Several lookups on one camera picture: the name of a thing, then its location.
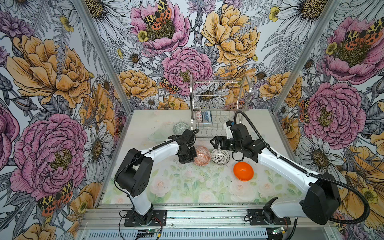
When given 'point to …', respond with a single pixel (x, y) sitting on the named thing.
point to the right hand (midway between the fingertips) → (218, 146)
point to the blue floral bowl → (207, 116)
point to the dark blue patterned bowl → (198, 116)
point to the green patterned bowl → (179, 127)
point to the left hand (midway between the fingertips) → (193, 163)
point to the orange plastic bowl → (243, 171)
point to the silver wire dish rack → (213, 104)
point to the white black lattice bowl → (220, 157)
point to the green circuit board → (278, 230)
